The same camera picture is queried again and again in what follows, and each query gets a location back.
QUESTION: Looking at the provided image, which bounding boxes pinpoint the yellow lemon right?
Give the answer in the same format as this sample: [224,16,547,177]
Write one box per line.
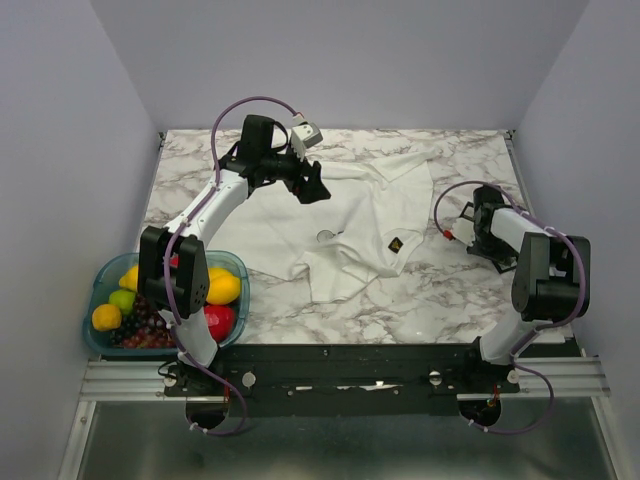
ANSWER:
[206,267,242,305]

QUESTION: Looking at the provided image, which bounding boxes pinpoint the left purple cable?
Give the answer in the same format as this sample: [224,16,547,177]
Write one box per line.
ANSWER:
[162,95,307,435]

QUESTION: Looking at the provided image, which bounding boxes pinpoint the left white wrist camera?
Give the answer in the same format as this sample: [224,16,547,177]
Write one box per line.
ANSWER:
[290,122,323,159]

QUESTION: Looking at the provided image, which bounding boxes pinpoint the black yellow garment label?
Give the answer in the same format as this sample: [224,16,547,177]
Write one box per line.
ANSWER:
[388,237,403,253]

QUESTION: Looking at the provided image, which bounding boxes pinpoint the white printed t-shirt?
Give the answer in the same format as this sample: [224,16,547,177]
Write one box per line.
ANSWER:
[208,149,437,303]

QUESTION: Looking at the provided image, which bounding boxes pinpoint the aluminium rail frame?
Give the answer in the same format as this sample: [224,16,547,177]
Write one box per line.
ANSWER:
[58,357,633,479]

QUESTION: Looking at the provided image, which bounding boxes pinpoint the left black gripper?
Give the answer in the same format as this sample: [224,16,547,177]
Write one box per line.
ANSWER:
[261,140,332,204]

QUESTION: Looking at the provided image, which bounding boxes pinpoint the black frame stand upper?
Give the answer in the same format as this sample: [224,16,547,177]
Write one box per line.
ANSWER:
[459,201,475,223]

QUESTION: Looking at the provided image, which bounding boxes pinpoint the red apple lower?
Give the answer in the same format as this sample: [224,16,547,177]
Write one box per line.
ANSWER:
[204,305,236,344]

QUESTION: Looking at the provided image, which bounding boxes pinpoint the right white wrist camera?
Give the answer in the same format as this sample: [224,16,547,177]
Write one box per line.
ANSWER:
[443,217,475,246]

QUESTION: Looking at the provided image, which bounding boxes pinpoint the yellow lemon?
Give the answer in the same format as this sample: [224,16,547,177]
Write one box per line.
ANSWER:
[118,265,139,292]
[206,267,242,305]

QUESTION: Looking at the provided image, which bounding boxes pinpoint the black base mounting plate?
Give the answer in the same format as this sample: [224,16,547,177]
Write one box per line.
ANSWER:
[165,344,519,418]

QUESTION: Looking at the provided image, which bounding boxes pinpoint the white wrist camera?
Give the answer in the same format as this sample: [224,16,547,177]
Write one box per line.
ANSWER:
[443,217,475,246]
[290,122,323,159]

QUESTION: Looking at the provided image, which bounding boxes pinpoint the green lime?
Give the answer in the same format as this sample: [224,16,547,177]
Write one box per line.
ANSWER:
[108,289,136,314]

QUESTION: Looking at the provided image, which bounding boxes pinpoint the orange citrus fruit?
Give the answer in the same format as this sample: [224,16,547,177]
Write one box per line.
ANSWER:
[91,303,123,332]

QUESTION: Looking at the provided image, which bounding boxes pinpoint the teal plastic fruit bowl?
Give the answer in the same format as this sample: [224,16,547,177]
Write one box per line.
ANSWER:
[82,250,250,358]

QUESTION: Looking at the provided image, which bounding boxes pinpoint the yellow lemon left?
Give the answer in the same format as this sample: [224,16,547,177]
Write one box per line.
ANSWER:
[118,265,139,292]

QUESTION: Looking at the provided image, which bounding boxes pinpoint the black frame stand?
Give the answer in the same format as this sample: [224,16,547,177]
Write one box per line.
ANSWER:
[488,249,518,275]
[459,201,475,223]

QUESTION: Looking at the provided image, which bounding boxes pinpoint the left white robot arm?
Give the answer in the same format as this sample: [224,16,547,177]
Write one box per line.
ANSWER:
[137,115,331,395]

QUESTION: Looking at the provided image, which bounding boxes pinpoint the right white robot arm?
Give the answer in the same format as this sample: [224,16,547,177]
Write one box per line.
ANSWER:
[459,183,591,392]

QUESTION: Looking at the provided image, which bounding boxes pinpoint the black frame stand lower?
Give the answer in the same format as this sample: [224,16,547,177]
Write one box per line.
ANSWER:
[488,249,518,275]

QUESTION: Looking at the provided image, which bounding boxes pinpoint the dark purple grapes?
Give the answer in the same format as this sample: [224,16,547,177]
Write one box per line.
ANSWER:
[109,293,175,349]

